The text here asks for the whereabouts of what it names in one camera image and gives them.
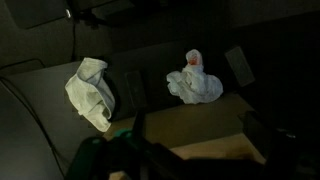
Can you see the black eraser block far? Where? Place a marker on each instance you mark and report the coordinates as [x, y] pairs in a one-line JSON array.
[[240, 66]]

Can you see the white towel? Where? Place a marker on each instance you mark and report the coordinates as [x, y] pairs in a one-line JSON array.
[[90, 94]]

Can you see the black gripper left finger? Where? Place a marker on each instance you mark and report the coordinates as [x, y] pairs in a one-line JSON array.
[[129, 152]]

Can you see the large cardboard box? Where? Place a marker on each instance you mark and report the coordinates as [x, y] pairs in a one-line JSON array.
[[209, 137]]

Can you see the white crumpled cloth toy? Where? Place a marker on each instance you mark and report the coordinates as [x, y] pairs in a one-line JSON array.
[[192, 85]]

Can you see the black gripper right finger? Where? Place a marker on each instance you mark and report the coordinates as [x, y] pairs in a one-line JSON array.
[[287, 155]]

